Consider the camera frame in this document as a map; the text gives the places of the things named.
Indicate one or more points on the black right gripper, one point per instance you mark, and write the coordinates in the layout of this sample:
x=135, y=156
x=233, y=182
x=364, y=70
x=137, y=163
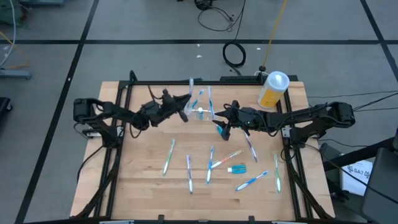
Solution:
x=247, y=118

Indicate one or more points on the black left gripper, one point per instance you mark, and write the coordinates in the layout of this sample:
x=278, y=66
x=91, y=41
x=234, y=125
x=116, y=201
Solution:
x=166, y=109

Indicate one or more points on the small teal toothpaste tube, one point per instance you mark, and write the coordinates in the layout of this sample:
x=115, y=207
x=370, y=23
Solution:
x=200, y=114
x=238, y=169
x=219, y=130

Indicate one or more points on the pale toothbrush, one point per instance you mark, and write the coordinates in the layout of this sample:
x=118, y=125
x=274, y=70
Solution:
x=191, y=88

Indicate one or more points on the orange white toothbrush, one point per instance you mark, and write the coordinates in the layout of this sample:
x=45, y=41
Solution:
x=226, y=159

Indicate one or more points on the purple white toothbrush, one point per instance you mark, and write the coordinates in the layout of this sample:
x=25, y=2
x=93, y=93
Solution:
x=189, y=172
x=252, y=149

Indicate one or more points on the green white toothbrush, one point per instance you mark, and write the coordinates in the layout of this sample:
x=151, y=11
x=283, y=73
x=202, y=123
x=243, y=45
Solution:
x=277, y=174
x=168, y=157

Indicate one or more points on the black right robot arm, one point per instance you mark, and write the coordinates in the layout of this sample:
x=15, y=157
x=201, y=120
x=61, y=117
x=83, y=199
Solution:
x=311, y=115

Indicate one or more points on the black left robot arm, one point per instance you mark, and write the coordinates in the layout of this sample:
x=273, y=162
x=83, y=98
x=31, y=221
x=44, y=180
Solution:
x=115, y=109

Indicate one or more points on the clear acrylic organizer box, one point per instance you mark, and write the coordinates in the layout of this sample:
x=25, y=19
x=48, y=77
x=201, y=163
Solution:
x=206, y=115

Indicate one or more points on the black power strip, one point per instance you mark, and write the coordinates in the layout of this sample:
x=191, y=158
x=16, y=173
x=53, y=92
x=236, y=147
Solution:
x=239, y=78

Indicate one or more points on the yellow wipes canister white lid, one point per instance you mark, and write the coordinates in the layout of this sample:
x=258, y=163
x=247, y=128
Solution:
x=273, y=90

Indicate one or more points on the black slanted stand leg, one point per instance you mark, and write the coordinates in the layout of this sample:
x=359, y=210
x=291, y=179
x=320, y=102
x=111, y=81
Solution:
x=357, y=155

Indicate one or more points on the white printed box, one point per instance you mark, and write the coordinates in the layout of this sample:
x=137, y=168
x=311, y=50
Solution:
x=356, y=179

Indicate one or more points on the black chair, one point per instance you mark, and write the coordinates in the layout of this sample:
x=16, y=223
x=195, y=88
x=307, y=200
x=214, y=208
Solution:
x=381, y=189

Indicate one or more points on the grey stand foot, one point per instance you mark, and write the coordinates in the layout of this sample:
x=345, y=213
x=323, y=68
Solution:
x=15, y=74

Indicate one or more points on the black floor object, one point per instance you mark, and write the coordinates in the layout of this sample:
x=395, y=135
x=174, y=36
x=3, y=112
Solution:
x=4, y=104

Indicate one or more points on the green machine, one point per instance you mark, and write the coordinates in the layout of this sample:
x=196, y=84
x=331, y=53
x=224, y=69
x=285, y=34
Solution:
x=9, y=12

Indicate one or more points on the black aluminium table frame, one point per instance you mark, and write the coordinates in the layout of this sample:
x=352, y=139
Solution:
x=155, y=83

